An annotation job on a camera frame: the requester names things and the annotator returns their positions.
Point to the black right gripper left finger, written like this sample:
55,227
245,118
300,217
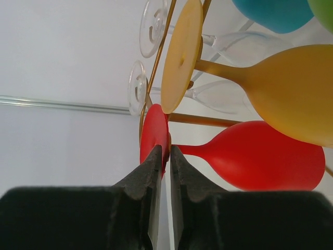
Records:
135,216

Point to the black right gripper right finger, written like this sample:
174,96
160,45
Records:
194,222

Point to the red wine glass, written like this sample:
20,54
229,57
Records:
252,156

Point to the yellow wine glass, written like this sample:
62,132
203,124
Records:
286,93

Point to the clear wine glass front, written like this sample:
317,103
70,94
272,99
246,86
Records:
224,96

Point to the clear wine glass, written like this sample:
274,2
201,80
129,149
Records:
240,49
224,96

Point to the clear wine glass rear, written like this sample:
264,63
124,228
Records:
240,49

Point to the blue wine glass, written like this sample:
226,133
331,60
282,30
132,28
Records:
279,16

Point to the green wine glass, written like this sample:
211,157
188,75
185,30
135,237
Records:
322,10

